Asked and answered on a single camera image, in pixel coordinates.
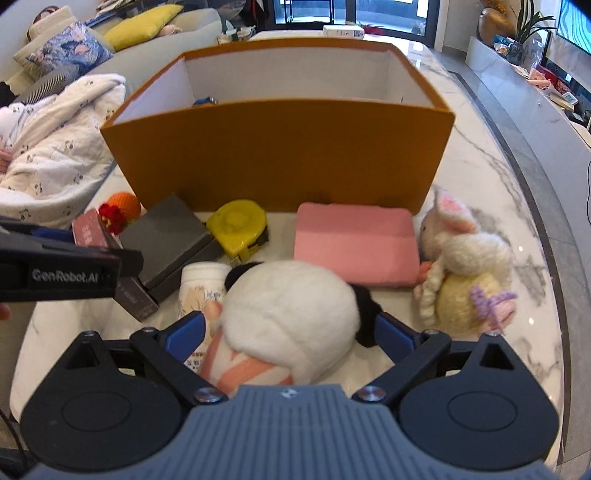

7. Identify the flat white box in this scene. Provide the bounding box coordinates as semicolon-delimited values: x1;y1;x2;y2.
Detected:
322;24;365;38

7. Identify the blue package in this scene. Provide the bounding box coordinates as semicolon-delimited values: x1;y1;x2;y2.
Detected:
492;34;525;57

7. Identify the white television console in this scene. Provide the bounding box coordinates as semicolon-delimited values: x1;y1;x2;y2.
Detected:
464;36;591;259

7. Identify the striped pillow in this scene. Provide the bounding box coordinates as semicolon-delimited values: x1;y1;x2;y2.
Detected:
18;71;81;106

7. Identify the yellow tape measure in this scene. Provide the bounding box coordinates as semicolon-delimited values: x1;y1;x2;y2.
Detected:
205;199;271;265

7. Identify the grey sofa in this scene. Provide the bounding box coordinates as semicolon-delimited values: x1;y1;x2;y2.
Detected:
0;7;222;107

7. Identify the white printed blanket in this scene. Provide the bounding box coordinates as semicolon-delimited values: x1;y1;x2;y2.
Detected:
0;74;127;229

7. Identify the red crochet flower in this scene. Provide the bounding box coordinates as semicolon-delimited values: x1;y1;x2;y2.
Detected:
98;204;126;236

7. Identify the yellow pillow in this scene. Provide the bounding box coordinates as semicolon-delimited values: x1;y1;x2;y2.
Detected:
102;4;185;51

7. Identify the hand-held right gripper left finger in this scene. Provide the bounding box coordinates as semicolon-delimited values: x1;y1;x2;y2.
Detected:
60;310;229;404

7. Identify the white panda plush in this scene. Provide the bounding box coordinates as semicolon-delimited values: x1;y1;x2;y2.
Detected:
198;260;384;386

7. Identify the blue floral pillow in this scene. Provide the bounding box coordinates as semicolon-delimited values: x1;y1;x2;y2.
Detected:
25;22;114;77

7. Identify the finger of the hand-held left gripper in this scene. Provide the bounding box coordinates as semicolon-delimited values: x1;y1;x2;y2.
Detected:
0;217;144;280

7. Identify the pink case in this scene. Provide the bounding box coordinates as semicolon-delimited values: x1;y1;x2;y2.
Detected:
293;202;422;288

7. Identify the orange crochet ball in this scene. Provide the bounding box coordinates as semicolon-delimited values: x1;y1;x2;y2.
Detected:
107;191;141;220

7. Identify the maroon box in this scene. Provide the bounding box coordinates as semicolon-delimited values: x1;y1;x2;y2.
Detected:
71;208;160;323

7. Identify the brown teddy bear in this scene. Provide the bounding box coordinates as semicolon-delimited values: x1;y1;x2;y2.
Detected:
479;7;513;47

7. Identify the sliding glass door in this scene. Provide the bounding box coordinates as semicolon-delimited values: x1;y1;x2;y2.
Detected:
272;0;439;47

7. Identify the television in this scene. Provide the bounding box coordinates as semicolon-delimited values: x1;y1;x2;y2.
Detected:
554;0;591;61

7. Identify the green potted plant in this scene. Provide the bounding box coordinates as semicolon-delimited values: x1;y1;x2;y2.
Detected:
512;0;555;44

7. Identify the white crochet rabbit doll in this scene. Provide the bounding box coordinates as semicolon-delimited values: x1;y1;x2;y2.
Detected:
413;187;519;333

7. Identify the dark grey box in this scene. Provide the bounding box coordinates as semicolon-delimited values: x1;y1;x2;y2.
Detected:
119;193;221;303

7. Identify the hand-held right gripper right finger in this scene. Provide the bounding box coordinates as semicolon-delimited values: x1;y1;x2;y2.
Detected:
352;311;518;404

